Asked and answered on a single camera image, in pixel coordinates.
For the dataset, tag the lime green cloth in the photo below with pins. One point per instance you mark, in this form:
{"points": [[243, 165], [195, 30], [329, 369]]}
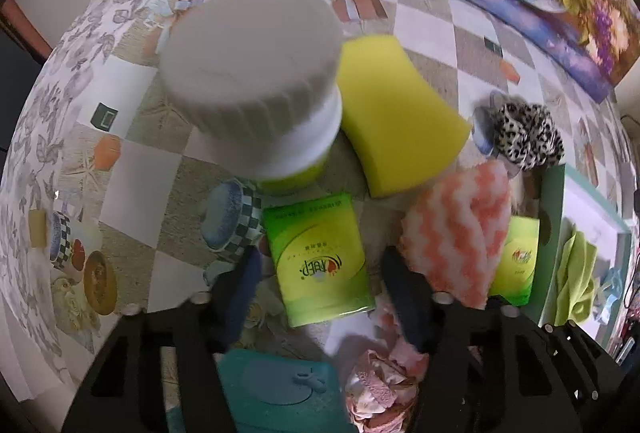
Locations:
{"points": [[575, 278]]}

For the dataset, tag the blue face mask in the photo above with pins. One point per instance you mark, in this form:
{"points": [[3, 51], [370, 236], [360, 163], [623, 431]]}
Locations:
{"points": [[610, 285]]}

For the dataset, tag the yellow sponge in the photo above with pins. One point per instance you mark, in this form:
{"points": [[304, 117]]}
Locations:
{"points": [[395, 123]]}

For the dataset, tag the pink scrunchie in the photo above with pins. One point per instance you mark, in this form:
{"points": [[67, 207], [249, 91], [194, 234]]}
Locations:
{"points": [[375, 388]]}

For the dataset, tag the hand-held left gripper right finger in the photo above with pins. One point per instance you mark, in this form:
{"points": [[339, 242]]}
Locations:
{"points": [[407, 305]]}

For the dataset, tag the white bottle with green label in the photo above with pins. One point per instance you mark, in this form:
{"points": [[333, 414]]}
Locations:
{"points": [[250, 53]]}

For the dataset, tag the green tissue packet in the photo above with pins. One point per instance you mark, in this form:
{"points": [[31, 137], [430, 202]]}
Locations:
{"points": [[315, 263], [520, 263]]}

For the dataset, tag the white tray with green rim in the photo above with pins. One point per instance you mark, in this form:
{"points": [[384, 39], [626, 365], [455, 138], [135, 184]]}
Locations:
{"points": [[552, 223]]}

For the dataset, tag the leopard print scrunchie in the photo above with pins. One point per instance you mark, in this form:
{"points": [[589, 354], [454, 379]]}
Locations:
{"points": [[525, 133]]}

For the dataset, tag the dark furniture panel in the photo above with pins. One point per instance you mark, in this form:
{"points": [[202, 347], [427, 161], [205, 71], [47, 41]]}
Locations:
{"points": [[12, 58]]}

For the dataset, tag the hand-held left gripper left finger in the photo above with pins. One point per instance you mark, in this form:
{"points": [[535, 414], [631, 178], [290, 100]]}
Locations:
{"points": [[245, 298]]}

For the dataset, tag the orange and white fluffy cloth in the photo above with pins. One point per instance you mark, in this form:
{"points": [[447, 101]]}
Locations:
{"points": [[450, 223]]}

